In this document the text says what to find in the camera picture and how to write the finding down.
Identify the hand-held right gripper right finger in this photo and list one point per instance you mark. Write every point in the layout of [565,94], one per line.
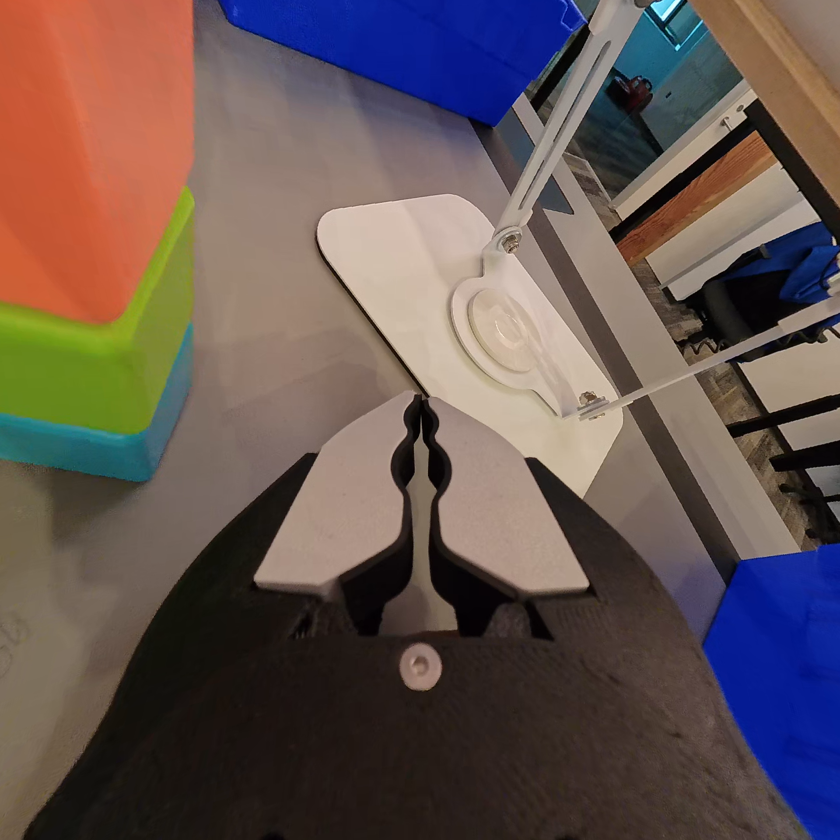
[505,525]

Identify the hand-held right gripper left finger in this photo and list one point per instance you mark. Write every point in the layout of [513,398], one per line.
[334,518]

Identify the teal cube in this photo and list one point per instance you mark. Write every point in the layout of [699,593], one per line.
[85,453]

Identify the green cube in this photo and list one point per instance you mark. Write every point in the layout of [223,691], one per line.
[85,374]

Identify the orange cube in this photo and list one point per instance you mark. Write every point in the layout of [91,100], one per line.
[85,151]

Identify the blue plastic bin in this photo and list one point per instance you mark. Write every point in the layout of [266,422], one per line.
[781,689]
[407,52]

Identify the grey desk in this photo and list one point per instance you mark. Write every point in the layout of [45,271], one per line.
[275,229]

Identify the white stand base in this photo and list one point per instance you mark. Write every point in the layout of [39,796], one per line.
[400,275]

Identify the black metal bar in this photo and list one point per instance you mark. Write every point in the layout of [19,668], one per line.
[787,415]
[807,456]

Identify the black office chair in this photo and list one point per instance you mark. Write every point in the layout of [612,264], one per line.
[722,308]

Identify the wooden tabletop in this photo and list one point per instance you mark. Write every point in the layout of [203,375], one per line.
[689,207]

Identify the blue cloth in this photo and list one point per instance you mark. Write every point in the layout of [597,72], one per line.
[781,262]

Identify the white table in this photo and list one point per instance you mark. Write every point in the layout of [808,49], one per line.
[682,154]

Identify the red object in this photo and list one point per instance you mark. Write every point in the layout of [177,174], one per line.
[631,92]

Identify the wood-edged board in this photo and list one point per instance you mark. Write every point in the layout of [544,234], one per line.
[787,72]

